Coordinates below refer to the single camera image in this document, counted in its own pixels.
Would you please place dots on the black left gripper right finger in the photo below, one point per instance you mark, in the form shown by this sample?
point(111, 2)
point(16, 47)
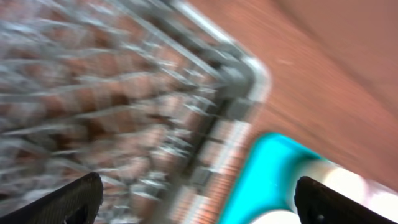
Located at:
point(319, 204)

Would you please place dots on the teal plastic serving tray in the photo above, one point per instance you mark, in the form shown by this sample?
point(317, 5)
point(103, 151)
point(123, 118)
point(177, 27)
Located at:
point(267, 180)

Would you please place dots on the white round plate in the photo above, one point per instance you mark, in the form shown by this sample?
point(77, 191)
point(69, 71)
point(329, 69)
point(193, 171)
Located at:
point(373, 196)

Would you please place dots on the grey plastic dishwasher rack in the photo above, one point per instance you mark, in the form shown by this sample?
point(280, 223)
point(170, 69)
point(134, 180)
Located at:
point(151, 95)

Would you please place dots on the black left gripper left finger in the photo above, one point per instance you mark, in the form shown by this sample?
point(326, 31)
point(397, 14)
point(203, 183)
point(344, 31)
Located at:
point(76, 203)

